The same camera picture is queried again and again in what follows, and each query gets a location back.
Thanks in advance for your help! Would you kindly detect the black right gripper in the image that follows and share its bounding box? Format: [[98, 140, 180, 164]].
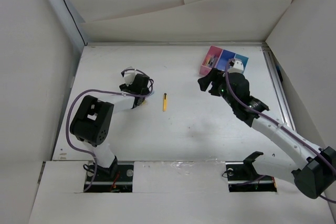
[[198, 67, 237, 109]]

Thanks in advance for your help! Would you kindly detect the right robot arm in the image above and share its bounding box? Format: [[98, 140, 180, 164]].
[[197, 68, 335, 199]]

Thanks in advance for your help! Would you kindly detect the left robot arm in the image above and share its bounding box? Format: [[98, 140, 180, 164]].
[[66, 73, 154, 180]]

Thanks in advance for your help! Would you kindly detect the pink container compartment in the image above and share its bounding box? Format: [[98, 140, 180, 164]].
[[199, 46, 223, 76]]

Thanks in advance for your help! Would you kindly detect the dark blue container compartment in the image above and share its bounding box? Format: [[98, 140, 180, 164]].
[[216, 50, 236, 71]]

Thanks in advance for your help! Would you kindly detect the light blue container compartment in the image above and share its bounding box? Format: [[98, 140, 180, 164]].
[[235, 54, 249, 71]]

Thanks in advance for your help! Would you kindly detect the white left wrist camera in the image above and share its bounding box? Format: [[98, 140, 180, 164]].
[[121, 67, 136, 86]]

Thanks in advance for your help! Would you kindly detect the aluminium rail right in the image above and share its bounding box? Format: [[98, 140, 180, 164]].
[[261, 47, 296, 131]]

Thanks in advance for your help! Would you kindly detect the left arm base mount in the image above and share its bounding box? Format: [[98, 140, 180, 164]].
[[83, 162, 134, 193]]

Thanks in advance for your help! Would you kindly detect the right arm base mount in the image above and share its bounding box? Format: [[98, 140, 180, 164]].
[[222, 151, 277, 193]]

